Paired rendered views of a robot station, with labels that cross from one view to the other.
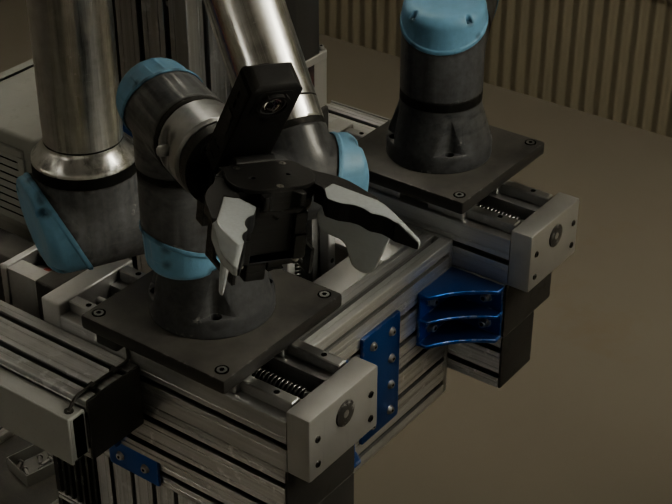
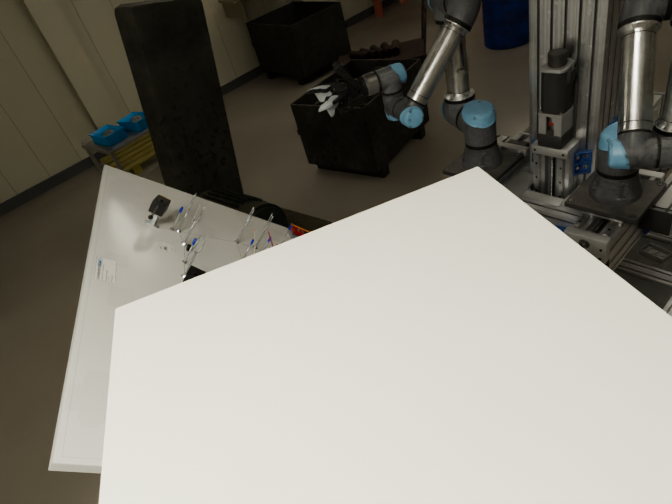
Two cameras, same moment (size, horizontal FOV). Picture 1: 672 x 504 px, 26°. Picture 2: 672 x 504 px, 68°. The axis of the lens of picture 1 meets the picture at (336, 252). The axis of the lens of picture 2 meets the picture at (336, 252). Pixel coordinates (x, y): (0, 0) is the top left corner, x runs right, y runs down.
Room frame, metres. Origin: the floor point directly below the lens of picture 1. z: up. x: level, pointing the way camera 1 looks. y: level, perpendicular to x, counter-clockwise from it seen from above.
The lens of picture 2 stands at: (1.42, -1.63, 2.22)
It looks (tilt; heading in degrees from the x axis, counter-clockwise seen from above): 37 degrees down; 111
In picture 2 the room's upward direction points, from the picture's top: 18 degrees counter-clockwise
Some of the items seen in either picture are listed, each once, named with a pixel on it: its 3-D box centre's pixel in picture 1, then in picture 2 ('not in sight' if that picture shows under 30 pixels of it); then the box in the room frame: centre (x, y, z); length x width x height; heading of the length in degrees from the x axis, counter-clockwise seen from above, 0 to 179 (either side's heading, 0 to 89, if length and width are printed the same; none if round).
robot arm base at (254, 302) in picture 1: (210, 268); (481, 150); (1.45, 0.15, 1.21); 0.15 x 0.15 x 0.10
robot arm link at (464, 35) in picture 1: (443, 39); (622, 146); (1.85, -0.15, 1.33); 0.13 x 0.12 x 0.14; 169
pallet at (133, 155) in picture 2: not in sight; (154, 145); (-2.28, 3.36, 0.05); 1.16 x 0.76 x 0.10; 54
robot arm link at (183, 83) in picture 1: (173, 117); (389, 77); (1.15, 0.14, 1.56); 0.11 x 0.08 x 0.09; 28
